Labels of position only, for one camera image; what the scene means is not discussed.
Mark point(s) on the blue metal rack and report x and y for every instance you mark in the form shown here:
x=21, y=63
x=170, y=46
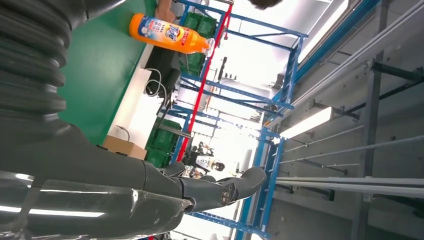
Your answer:
x=270, y=185
x=251, y=96

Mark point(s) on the ceiling light tube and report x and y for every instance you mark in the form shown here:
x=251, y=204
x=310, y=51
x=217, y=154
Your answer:
x=323, y=31
x=306, y=124

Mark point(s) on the brown cardboard box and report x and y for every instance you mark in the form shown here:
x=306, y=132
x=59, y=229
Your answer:
x=126, y=149

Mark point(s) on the black carrying case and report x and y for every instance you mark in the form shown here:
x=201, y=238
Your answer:
x=162, y=66

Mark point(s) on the green plastic crate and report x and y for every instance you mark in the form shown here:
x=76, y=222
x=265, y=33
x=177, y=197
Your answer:
x=198, y=24
x=162, y=139
x=193, y=64

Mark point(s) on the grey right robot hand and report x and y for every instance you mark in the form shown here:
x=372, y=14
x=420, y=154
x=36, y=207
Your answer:
x=99, y=192

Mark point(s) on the white table with devices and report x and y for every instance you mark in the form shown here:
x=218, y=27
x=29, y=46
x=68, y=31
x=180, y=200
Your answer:
x=142, y=112

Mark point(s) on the green table mat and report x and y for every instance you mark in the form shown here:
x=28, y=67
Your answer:
x=99, y=66

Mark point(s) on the red pole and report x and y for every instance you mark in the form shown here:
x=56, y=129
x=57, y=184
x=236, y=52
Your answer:
x=202, y=81

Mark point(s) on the background humanoid robot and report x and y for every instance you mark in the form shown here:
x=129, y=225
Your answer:
x=212, y=164

